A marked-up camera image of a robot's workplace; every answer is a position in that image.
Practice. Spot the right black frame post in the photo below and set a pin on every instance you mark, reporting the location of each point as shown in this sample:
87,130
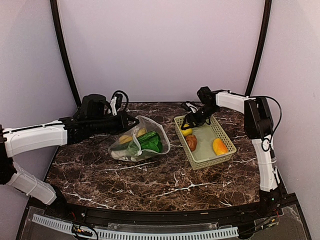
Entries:
260,47

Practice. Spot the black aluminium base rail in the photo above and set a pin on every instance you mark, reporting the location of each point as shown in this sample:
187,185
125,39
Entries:
234,215

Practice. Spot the green cucumber toy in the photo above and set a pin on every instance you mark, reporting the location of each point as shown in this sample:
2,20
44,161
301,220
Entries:
146,136

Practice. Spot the green bok choy toy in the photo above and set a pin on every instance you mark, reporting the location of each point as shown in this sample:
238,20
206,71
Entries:
134,151

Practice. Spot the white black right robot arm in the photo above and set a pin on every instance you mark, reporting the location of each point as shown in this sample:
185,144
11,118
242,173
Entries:
259,128

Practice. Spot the pale yellow bread toy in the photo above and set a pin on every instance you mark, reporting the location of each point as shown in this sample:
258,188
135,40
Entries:
141,132

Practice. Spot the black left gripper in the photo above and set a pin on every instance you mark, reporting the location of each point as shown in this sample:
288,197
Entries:
121,124

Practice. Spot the beige plastic basket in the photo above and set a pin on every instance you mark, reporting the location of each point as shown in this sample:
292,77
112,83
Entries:
204,155

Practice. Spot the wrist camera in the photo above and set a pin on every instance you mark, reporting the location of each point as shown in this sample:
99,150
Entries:
116,102
188,106

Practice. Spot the grey slotted cable duct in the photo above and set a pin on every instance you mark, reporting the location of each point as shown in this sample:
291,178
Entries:
134,232

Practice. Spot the yellow round bun toy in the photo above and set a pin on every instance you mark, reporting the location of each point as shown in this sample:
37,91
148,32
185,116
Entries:
187,131

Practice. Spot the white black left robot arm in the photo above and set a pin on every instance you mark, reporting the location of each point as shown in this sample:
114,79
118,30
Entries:
14,141

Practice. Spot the brown potato toy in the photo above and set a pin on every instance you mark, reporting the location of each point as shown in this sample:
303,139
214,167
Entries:
191,142

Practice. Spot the yellow lemon toy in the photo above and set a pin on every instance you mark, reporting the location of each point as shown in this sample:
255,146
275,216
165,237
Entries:
125,139

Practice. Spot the clear zip top bag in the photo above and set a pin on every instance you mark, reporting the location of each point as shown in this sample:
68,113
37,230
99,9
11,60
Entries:
149,125

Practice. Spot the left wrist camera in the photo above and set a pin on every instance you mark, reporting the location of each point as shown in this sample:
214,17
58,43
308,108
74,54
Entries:
116,102

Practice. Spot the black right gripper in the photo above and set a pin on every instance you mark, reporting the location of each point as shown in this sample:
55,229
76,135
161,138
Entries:
184,123

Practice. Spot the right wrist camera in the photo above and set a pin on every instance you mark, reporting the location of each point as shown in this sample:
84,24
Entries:
188,106

